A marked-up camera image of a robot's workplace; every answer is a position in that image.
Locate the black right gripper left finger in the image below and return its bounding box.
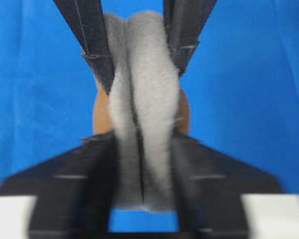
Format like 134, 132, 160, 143
0, 133, 118, 239

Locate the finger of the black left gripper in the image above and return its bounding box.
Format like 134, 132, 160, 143
54, 0, 115, 95
163, 0, 217, 76

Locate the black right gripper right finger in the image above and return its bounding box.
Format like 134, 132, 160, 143
171, 132, 282, 239

